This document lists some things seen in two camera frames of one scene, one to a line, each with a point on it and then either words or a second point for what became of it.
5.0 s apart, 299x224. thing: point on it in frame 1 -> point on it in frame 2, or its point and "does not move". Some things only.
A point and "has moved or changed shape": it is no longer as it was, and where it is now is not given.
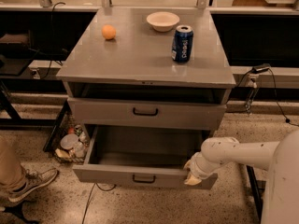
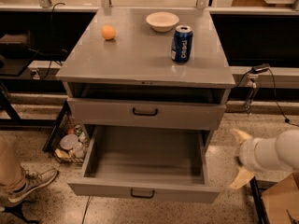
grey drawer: (142, 155) has moved or changed shape
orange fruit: (108, 32) does not move
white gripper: (194, 168) -> (247, 155)
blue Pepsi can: (182, 44) does not move
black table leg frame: (7, 100) does not move
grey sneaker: (35, 179) does not move
